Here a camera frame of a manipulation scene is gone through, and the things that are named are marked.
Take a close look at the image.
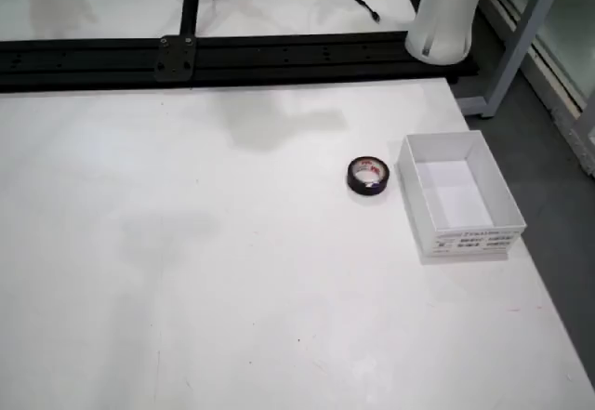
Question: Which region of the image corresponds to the black electrical tape roll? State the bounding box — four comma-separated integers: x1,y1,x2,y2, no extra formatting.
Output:
346,156,390,197

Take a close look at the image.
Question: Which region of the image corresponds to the white rectangular cardboard bin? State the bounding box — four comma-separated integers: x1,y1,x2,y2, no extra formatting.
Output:
397,130,528,266

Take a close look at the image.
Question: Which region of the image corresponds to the black aluminium extrusion rail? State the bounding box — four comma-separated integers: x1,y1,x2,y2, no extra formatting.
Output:
0,31,480,94

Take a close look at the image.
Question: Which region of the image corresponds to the black metal bracket plate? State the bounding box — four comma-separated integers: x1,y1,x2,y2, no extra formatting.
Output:
154,35,196,84

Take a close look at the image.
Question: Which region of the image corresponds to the black upright extrusion post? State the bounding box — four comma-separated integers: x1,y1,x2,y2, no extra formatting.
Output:
178,0,224,39

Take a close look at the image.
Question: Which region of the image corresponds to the grey metal frame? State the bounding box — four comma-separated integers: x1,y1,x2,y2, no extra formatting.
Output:
457,0,573,119

